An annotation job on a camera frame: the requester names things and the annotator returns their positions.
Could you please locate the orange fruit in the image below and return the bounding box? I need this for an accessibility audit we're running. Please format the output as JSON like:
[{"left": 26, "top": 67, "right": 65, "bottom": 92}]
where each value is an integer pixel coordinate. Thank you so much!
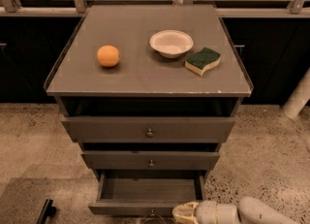
[{"left": 97, "top": 46, "right": 120, "bottom": 68}]

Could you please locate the black object on floor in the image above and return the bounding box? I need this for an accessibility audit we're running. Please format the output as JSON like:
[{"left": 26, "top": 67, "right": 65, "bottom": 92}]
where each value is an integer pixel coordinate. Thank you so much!
[{"left": 36, "top": 199, "right": 56, "bottom": 224}]

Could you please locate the grey middle drawer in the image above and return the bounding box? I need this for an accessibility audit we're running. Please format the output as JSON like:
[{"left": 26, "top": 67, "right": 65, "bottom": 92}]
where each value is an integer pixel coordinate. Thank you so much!
[{"left": 81, "top": 150, "right": 219, "bottom": 170}]

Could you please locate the green yellow sponge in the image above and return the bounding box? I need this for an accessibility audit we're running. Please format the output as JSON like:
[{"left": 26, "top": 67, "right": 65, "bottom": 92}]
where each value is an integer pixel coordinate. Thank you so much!
[{"left": 185, "top": 48, "right": 221, "bottom": 77}]

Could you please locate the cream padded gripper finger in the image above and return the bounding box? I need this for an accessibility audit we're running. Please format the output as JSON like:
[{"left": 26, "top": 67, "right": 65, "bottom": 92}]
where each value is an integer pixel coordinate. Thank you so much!
[{"left": 172, "top": 202, "right": 199, "bottom": 224}]

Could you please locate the white paper bowl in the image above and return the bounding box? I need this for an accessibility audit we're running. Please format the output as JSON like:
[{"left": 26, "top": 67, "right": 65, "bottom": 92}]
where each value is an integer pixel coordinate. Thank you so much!
[{"left": 149, "top": 30, "right": 194, "bottom": 58}]

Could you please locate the grey top drawer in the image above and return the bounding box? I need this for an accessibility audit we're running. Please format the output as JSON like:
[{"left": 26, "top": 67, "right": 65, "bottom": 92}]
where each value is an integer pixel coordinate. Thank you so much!
[{"left": 62, "top": 116, "right": 234, "bottom": 144}]

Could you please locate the grey drawer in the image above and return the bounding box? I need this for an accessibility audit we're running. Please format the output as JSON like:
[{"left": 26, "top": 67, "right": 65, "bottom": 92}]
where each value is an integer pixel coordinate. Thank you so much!
[
  {"left": 89, "top": 170, "right": 205, "bottom": 216},
  {"left": 81, "top": 150, "right": 219, "bottom": 170},
  {"left": 62, "top": 116, "right": 234, "bottom": 144}
]

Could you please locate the grey drawer cabinet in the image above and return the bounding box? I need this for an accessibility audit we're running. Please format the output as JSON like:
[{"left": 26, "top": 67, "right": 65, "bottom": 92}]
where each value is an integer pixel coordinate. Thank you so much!
[{"left": 43, "top": 4, "right": 254, "bottom": 183}]

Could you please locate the grey bottom drawer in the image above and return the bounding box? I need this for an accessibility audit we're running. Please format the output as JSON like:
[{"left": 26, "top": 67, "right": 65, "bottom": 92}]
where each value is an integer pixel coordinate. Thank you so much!
[{"left": 89, "top": 170, "right": 205, "bottom": 216}]

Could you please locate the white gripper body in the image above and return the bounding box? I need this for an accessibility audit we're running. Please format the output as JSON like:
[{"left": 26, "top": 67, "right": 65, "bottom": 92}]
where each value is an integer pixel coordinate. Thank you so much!
[{"left": 195, "top": 201, "right": 240, "bottom": 224}]

